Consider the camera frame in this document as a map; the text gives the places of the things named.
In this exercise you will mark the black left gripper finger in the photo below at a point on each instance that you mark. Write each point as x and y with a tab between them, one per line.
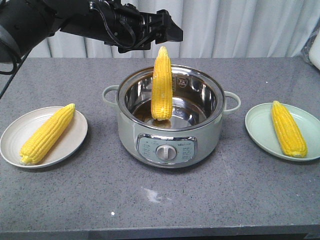
170	32
163	13

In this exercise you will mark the white blender appliance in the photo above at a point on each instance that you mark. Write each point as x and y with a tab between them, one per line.
311	50

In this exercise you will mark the beige round plate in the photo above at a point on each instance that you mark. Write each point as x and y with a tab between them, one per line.
20	130

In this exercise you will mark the green electric cooking pot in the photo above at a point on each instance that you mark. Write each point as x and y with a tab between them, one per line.
194	129

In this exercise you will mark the yellow corn cob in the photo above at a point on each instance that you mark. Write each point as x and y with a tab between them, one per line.
162	91
40	143
289	136

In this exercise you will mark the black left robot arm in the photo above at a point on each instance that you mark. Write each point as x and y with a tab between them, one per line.
26	23

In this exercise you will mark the grey curtain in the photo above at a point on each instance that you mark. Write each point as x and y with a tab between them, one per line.
238	28

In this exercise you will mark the green round plate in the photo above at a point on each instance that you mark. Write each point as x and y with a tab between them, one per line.
259	125

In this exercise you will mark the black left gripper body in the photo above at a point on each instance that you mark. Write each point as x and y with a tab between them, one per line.
128	28

